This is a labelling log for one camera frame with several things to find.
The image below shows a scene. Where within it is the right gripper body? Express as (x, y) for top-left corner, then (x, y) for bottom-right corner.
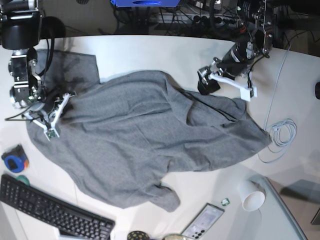
(24, 91), (67, 120)

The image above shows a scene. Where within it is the green tape roll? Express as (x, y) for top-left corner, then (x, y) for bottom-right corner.
(15, 175), (30, 186)

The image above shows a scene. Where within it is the white paper cup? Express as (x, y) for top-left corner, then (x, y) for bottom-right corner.
(237, 180), (266, 212)

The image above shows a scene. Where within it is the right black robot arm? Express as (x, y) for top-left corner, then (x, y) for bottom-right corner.
(0, 0), (66, 122)

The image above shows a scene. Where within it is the black round object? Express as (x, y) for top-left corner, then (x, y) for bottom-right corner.
(314, 82), (320, 100)

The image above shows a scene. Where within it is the grey t-shirt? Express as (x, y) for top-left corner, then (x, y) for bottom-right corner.
(27, 51), (271, 212)

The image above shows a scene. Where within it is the black power strip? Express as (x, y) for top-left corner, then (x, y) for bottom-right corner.
(192, 15), (237, 26)

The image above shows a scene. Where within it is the round metal tin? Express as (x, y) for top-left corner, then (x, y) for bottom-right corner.
(162, 233), (186, 240)

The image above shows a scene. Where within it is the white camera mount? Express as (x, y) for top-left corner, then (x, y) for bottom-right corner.
(23, 91), (77, 141)
(208, 73), (258, 102)

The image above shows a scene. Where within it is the small green white packet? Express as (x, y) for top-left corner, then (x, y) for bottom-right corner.
(220, 197), (230, 207)

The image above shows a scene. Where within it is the blue box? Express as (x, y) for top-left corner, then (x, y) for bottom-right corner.
(110, 0), (180, 8)

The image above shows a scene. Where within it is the smartphone with clear case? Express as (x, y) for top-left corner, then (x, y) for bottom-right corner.
(181, 203), (225, 240)

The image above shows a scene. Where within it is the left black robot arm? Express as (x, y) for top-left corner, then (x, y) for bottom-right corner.
(197, 0), (276, 95)

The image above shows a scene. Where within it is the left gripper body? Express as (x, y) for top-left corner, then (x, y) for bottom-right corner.
(197, 58), (224, 95)

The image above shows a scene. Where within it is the grey laptop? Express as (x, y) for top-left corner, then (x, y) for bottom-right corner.
(250, 175), (320, 240)

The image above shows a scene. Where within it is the white coiled cable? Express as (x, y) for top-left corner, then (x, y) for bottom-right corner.
(256, 38), (298, 164)

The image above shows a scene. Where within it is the blue black tape measure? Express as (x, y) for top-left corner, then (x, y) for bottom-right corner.
(1, 144), (29, 173)

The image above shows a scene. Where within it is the black computer keyboard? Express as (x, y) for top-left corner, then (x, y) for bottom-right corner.
(0, 174), (115, 240)

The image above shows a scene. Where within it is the black gold dotted lid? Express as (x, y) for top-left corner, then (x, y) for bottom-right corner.
(127, 231), (150, 240)

